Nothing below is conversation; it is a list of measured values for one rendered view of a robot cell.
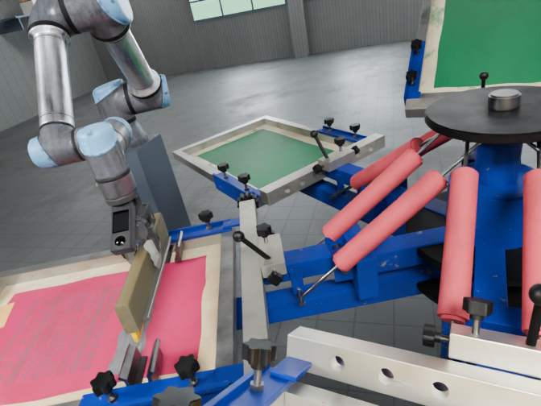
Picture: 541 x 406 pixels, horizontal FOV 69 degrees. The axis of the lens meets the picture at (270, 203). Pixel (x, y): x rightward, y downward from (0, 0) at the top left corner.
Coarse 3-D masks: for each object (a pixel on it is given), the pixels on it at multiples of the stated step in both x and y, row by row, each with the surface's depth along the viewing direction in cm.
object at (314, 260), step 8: (304, 248) 99; (312, 248) 99; (320, 248) 98; (288, 256) 98; (296, 256) 97; (304, 256) 96; (312, 256) 96; (320, 256) 95; (328, 256) 95; (288, 264) 95; (296, 264) 95; (304, 264) 95; (312, 264) 95; (320, 264) 95; (328, 264) 96; (288, 272) 96; (304, 272) 96; (312, 272) 96; (320, 272) 97; (264, 280) 97; (288, 280) 97
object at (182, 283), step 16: (176, 272) 115; (192, 272) 113; (48, 288) 120; (64, 288) 118; (80, 288) 117; (160, 288) 110; (176, 288) 108; (192, 288) 107; (16, 304) 115; (160, 304) 104; (176, 304) 103; (16, 320) 109; (0, 336) 105
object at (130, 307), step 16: (160, 224) 107; (144, 240) 97; (160, 240) 104; (144, 256) 91; (128, 272) 86; (144, 272) 88; (128, 288) 81; (144, 288) 86; (128, 304) 77; (144, 304) 84; (128, 320) 78
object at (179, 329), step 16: (192, 304) 101; (112, 320) 102; (160, 320) 99; (176, 320) 98; (192, 320) 97; (112, 336) 97; (160, 336) 94; (176, 336) 93; (192, 336) 92; (0, 352) 99; (112, 352) 92; (144, 352) 90; (176, 352) 89; (192, 352) 88; (96, 368) 89; (160, 368) 86; (16, 384) 89; (32, 384) 88; (48, 384) 87; (64, 384) 87; (80, 384) 86; (0, 400) 86; (16, 400) 85; (32, 400) 84
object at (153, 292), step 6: (168, 240) 108; (168, 246) 106; (162, 252) 103; (162, 258) 101; (162, 264) 98; (156, 270) 96; (162, 270) 97; (156, 276) 94; (156, 282) 92; (156, 288) 90; (150, 294) 88; (156, 294) 89; (150, 300) 86; (150, 306) 84; (144, 312) 83; (150, 312) 83; (144, 318) 82
